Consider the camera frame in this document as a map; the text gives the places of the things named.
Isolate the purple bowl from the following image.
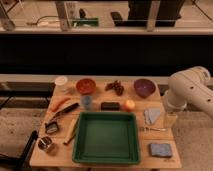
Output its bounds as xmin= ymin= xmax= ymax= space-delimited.
xmin=134 ymin=79 xmax=156 ymax=98

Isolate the grey blue cloth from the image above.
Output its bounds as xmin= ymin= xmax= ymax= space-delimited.
xmin=144 ymin=108 xmax=161 ymax=125

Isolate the black handled brush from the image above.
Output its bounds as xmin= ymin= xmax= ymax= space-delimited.
xmin=45 ymin=103 xmax=79 ymax=135

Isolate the bunch of dark grapes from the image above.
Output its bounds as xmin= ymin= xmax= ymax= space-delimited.
xmin=105 ymin=80 xmax=124 ymax=96

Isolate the blue sponge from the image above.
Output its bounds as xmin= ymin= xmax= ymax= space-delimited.
xmin=149 ymin=143 xmax=173 ymax=158

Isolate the metal fork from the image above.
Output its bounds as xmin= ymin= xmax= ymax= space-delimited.
xmin=139 ymin=127 xmax=167 ymax=132

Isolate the black rectangular block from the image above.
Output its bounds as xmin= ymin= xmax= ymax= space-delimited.
xmin=101 ymin=102 xmax=120 ymax=111

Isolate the orange apple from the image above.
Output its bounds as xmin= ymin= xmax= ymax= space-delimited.
xmin=124 ymin=100 xmax=135 ymax=112

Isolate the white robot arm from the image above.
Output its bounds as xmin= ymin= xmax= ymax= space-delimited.
xmin=164 ymin=66 xmax=213 ymax=120

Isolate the red bowl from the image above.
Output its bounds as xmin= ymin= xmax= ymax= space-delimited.
xmin=76 ymin=78 xmax=96 ymax=95

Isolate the blue grey cup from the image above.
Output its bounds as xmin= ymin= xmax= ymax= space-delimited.
xmin=81 ymin=95 xmax=92 ymax=110

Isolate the green box in background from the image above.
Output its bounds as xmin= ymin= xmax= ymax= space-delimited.
xmin=71 ymin=18 xmax=99 ymax=27

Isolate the green plastic tray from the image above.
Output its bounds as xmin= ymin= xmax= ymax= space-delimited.
xmin=72 ymin=112 xmax=140 ymax=165

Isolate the white cup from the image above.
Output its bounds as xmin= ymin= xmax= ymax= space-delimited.
xmin=55 ymin=76 xmax=68 ymax=91

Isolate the black table leg bar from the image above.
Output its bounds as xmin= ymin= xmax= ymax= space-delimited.
xmin=0 ymin=130 xmax=38 ymax=171

